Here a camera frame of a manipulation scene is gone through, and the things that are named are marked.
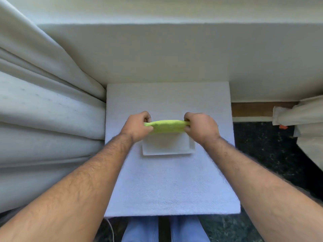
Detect person's left hand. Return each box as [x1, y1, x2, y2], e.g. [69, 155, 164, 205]
[120, 111, 154, 144]

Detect person's right hand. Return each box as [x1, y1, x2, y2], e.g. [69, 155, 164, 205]
[184, 112, 221, 149]

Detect green cloth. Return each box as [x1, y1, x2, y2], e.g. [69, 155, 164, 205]
[144, 120, 191, 135]

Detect person's right forearm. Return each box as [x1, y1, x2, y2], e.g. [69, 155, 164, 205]
[203, 137, 323, 242]

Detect person's left forearm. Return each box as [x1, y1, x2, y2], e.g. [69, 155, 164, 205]
[0, 133, 137, 242]

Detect white rectangular tray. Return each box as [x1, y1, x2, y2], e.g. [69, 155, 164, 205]
[142, 132, 196, 156]

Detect white towel table cover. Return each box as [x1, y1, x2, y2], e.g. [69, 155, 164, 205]
[104, 82, 241, 218]

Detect white bed mattress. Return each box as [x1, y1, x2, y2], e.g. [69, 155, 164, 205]
[5, 0, 323, 103]

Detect white curtain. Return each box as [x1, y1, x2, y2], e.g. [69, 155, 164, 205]
[0, 0, 106, 214]

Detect person's blue jeans legs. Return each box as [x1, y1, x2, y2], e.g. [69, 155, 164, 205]
[122, 216, 210, 242]

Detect white crumpled sheet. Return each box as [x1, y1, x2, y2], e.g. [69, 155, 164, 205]
[272, 95, 323, 172]

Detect wooden bed frame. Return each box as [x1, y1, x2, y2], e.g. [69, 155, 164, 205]
[231, 101, 299, 117]

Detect white cable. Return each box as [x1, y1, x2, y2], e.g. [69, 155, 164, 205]
[106, 218, 115, 242]

